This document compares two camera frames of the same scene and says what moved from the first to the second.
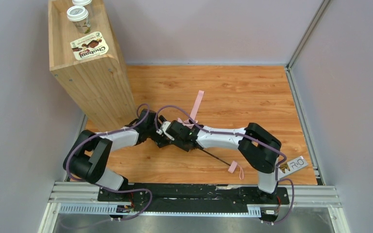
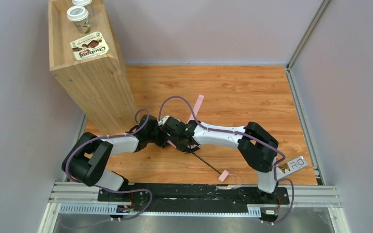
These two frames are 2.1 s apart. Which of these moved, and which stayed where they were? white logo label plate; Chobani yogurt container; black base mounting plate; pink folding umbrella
Moved: pink folding umbrella
Stayed: white logo label plate; Chobani yogurt container; black base mounting plate
